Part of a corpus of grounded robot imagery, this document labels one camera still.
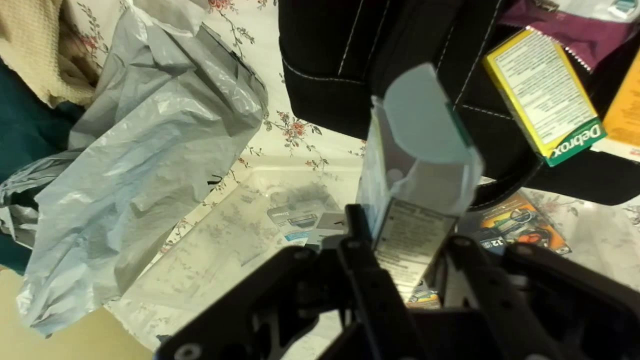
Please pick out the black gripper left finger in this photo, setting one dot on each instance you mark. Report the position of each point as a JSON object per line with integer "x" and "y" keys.
{"x": 373, "y": 287}

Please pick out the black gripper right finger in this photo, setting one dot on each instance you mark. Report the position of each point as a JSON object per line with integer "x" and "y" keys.
{"x": 493, "y": 301}

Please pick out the white box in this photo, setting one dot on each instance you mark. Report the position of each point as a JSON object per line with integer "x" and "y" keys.
{"x": 420, "y": 133}

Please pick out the yellow Debrox box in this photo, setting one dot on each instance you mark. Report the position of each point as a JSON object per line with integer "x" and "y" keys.
{"x": 542, "y": 93}

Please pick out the orange box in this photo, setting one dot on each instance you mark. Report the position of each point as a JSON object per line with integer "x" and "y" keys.
{"x": 626, "y": 107}

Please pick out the colourful printed package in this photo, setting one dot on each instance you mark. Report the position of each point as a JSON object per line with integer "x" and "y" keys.
{"x": 517, "y": 223}

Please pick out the black fabric bag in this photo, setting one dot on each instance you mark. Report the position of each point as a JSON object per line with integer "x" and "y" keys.
{"x": 400, "y": 41}

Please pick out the grey plastic bag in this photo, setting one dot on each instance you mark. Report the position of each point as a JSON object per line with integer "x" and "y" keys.
{"x": 153, "y": 167}

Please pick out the purple package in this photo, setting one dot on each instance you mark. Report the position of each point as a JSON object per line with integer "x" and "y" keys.
{"x": 581, "y": 31}

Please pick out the teal cloth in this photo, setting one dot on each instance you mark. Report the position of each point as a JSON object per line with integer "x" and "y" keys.
{"x": 26, "y": 127}

